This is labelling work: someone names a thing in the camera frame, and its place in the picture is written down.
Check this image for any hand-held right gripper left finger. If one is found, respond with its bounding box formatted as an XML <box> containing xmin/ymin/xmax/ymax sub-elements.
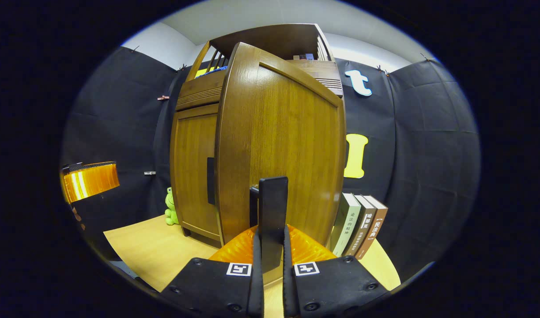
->
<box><xmin>161</xmin><ymin>224</ymin><xmax>265</xmax><ymax>318</ymax></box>

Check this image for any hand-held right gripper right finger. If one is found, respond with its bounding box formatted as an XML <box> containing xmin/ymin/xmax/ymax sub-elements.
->
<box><xmin>282</xmin><ymin>224</ymin><xmax>392</xmax><ymax>318</ymax></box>

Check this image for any black door handle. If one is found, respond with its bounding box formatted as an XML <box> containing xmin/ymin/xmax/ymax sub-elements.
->
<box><xmin>207</xmin><ymin>157</ymin><xmax>215</xmax><ymax>206</ymax></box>
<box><xmin>250</xmin><ymin>176</ymin><xmax>289</xmax><ymax>283</ymax></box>

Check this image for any wooden cabinet door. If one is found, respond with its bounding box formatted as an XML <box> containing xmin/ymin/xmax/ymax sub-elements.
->
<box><xmin>215</xmin><ymin>42</ymin><xmax>346</xmax><ymax>248</ymax></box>
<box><xmin>170</xmin><ymin>104</ymin><xmax>220</xmax><ymax>241</ymax></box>

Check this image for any wooden double-door shoe cabinet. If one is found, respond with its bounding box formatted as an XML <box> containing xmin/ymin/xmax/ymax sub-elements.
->
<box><xmin>170</xmin><ymin>23</ymin><xmax>346</xmax><ymax>248</ymax></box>

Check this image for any green-spine book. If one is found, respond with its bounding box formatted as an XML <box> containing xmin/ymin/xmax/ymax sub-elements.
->
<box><xmin>329</xmin><ymin>193</ymin><xmax>362</xmax><ymax>257</ymax></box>

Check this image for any brown book white label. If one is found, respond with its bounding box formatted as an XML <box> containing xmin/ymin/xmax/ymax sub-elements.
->
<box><xmin>344</xmin><ymin>195</ymin><xmax>377</xmax><ymax>257</ymax></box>

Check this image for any reddish brown book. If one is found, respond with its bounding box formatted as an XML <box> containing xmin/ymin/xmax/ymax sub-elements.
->
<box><xmin>355</xmin><ymin>196</ymin><xmax>389</xmax><ymax>260</ymax></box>

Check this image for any green frog plush toy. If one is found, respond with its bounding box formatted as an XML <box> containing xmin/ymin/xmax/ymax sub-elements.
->
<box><xmin>165</xmin><ymin>187</ymin><xmax>181</xmax><ymax>226</ymax></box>

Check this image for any black backdrop cloth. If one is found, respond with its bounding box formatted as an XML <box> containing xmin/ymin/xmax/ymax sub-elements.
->
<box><xmin>60</xmin><ymin>46</ymin><xmax>481</xmax><ymax>283</ymax></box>

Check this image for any blue cloth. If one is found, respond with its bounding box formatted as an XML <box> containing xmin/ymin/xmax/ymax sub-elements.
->
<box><xmin>195</xmin><ymin>65</ymin><xmax>228</xmax><ymax>79</ymax></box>

